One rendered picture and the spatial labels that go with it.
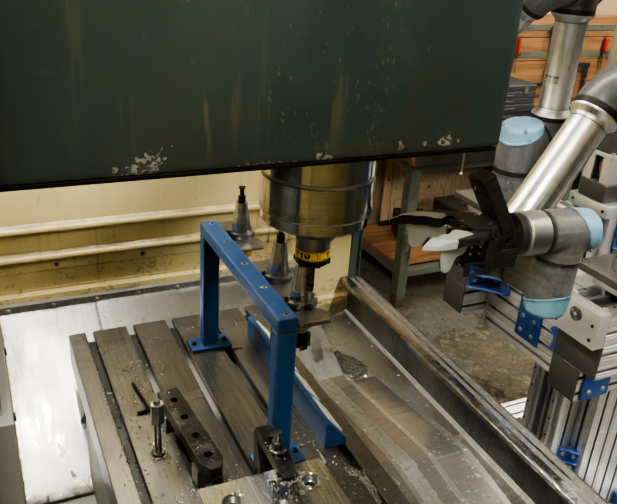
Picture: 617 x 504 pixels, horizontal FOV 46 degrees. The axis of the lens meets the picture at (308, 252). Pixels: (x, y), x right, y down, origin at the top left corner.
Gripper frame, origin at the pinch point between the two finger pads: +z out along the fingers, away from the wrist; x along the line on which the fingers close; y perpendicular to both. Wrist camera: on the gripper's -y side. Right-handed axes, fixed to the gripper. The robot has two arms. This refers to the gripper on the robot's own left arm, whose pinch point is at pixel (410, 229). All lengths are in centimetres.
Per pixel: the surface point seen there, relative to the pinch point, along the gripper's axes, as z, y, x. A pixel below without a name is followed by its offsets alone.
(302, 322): 9.4, 23.9, 15.4
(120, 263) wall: 30, 51, 100
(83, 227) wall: 39, 38, 98
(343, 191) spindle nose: 15.8, -9.7, -8.0
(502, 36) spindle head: -1.4, -30.2, -11.5
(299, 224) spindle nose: 20.8, -4.7, -6.3
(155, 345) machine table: 26, 56, 64
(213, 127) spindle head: 34.8, -19.8, -13.6
